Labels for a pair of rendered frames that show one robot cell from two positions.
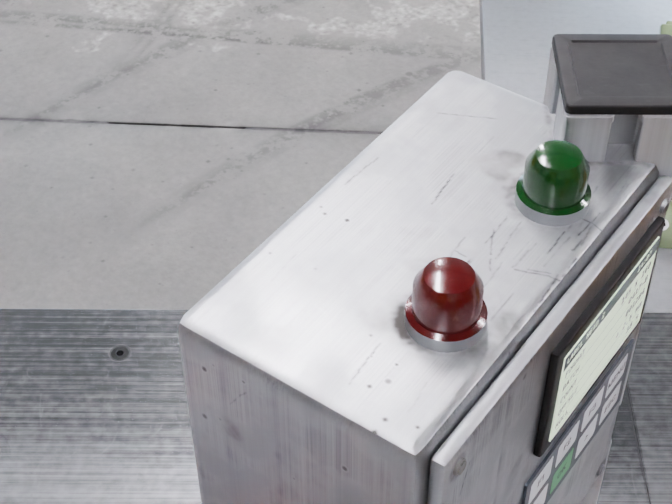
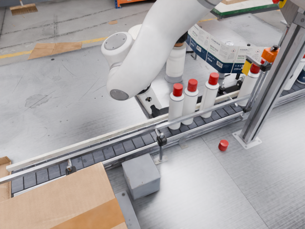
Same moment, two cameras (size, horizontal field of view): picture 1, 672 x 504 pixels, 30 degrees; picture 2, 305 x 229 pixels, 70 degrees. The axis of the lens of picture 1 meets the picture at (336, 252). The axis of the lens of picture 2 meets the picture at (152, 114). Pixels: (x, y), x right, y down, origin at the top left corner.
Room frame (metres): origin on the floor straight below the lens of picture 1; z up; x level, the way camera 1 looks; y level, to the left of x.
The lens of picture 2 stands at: (0.70, -0.69, 1.56)
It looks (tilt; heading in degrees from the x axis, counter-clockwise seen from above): 47 degrees down; 155
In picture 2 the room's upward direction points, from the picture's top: straight up
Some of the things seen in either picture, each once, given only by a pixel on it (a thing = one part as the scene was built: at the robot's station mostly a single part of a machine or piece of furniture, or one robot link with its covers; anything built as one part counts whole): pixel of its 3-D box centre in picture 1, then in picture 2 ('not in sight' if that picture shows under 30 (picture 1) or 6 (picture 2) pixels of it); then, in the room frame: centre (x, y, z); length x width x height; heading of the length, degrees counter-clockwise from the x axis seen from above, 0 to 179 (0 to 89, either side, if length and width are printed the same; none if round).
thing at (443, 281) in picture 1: (447, 296); not in sight; (0.27, -0.03, 1.49); 0.03 x 0.03 x 0.02
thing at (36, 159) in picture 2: not in sight; (155, 120); (0.18, -0.43, 0.91); 1.07 x 0.01 x 0.02; 89
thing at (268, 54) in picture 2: not in sight; (251, 82); (0.27, -0.08, 1.05); 0.10 x 0.04 x 0.33; 179
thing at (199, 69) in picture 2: not in sight; (190, 57); (-0.22, -0.01, 0.86); 0.80 x 0.67 x 0.05; 89
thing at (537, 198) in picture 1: (555, 176); not in sight; (0.33, -0.08, 1.49); 0.03 x 0.03 x 0.02
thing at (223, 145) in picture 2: not in sight; (223, 145); (0.36, -0.22, 0.85); 0.03 x 0.03 x 0.03
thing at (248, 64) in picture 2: not in sight; (246, 67); (0.24, -0.09, 1.09); 0.03 x 0.01 x 0.06; 179
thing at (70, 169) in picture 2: not in sight; (73, 174); (0.29, -0.77, 0.91); 0.07 x 0.03 x 0.16; 179
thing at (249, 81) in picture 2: not in sight; (248, 85); (0.23, -0.03, 0.98); 0.05 x 0.05 x 0.20
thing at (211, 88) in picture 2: not in sight; (209, 96); (0.22, -0.22, 0.98); 0.05 x 0.05 x 0.20
